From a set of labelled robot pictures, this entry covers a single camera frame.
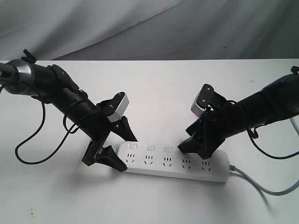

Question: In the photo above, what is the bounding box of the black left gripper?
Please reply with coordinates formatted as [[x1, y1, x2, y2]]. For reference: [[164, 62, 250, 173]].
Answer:
[[82, 99, 137, 172]]

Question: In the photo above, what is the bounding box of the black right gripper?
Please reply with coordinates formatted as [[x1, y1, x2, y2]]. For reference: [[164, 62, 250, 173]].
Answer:
[[178, 100, 248, 159]]

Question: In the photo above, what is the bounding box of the white five-outlet power strip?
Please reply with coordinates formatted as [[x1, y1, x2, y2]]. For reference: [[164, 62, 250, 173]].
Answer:
[[117, 141, 230, 183]]

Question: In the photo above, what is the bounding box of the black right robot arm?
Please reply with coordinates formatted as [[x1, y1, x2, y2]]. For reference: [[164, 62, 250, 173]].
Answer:
[[178, 66, 299, 160]]

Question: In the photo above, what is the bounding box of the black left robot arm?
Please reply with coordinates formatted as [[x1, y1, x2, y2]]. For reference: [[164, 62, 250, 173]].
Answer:
[[0, 49, 137, 172]]

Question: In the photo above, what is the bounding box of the grey backdrop cloth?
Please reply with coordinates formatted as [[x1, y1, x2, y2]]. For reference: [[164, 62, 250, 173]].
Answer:
[[0, 0, 299, 61]]

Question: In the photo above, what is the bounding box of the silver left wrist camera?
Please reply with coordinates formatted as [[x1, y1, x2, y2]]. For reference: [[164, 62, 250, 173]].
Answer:
[[107, 92, 129, 123]]

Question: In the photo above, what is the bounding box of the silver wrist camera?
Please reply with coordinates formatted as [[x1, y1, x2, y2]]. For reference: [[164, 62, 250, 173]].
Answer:
[[191, 83, 225, 117], [107, 92, 129, 123]]

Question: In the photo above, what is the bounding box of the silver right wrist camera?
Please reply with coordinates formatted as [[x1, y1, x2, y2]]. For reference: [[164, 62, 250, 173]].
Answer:
[[191, 83, 225, 117]]

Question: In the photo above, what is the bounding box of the grey power cord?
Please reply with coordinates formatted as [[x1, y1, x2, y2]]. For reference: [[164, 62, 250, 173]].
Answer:
[[228, 116, 299, 196]]

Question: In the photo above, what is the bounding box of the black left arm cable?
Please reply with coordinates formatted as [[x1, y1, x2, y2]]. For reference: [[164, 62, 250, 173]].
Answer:
[[15, 93, 80, 166]]

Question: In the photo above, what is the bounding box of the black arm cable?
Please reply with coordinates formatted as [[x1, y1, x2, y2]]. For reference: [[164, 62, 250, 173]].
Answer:
[[15, 93, 80, 166], [247, 116, 299, 161]]

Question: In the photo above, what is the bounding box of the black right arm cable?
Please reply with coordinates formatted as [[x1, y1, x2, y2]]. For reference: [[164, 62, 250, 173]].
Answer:
[[247, 116, 299, 161]]

